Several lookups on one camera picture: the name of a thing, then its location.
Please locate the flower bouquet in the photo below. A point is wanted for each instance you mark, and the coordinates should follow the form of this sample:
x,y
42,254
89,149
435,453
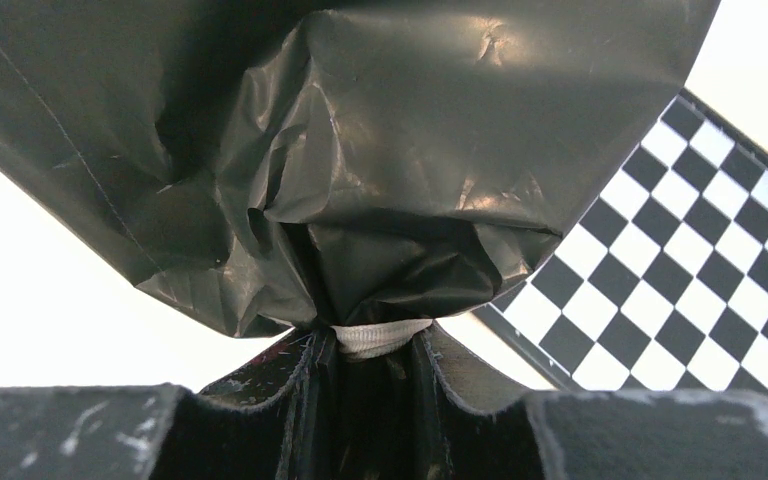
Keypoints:
x,y
257,165

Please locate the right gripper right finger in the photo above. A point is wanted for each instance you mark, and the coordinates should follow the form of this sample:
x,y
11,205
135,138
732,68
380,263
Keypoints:
x,y
473,422

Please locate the white ribbon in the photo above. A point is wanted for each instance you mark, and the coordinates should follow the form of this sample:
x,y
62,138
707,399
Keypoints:
x,y
363,342

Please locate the black white checkerboard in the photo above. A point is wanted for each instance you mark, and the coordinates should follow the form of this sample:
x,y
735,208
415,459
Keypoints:
x,y
663,283

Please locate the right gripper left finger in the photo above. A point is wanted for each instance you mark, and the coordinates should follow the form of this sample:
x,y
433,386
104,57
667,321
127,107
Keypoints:
x,y
247,425

